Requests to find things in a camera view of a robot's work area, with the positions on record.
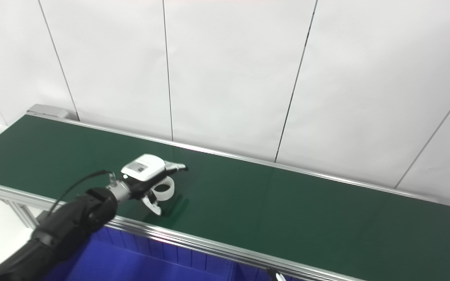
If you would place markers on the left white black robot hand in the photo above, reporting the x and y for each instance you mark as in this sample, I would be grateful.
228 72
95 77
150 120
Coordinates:
145 168

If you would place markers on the aluminium conveyor support leg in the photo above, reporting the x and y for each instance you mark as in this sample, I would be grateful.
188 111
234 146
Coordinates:
22 212

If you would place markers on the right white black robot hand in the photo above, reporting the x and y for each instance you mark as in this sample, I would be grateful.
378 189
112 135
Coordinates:
276 276

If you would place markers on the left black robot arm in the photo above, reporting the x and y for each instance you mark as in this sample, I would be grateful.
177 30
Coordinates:
68 222

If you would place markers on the blue bin with white rings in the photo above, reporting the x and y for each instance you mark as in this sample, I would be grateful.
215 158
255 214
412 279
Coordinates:
131 261

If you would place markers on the green conveyor belt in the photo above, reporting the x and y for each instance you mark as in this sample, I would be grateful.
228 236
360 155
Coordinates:
287 210

